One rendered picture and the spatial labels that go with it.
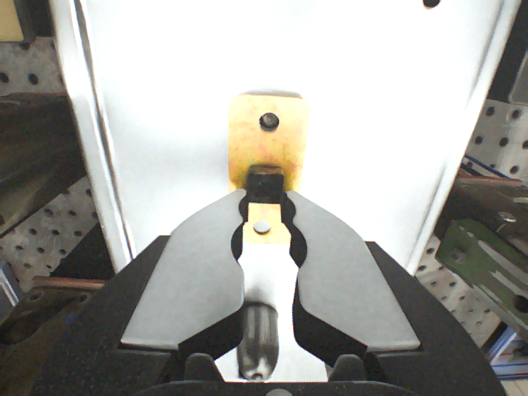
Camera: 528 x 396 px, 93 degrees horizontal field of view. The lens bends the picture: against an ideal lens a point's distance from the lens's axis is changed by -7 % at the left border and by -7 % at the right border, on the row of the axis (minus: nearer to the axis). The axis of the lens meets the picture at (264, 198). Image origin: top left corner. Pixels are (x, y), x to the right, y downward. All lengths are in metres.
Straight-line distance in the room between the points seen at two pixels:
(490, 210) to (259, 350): 0.19
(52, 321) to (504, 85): 0.38
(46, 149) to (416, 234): 0.24
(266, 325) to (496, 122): 0.52
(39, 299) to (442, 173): 0.35
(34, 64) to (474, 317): 1.11
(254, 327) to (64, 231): 0.53
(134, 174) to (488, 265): 0.23
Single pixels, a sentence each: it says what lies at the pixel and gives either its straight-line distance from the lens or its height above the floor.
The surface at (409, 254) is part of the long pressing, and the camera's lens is 0.21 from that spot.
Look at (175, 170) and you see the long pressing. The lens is 0.16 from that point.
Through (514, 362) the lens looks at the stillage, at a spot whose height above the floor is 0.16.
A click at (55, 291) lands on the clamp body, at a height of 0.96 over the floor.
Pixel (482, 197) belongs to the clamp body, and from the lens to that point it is 0.27.
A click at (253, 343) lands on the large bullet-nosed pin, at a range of 0.20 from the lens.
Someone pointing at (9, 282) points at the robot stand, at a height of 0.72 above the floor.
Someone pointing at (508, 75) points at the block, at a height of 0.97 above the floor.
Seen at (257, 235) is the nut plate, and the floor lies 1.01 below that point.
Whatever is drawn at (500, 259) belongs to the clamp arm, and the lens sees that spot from 0.22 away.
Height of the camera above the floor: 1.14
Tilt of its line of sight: 61 degrees down
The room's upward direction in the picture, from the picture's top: 178 degrees clockwise
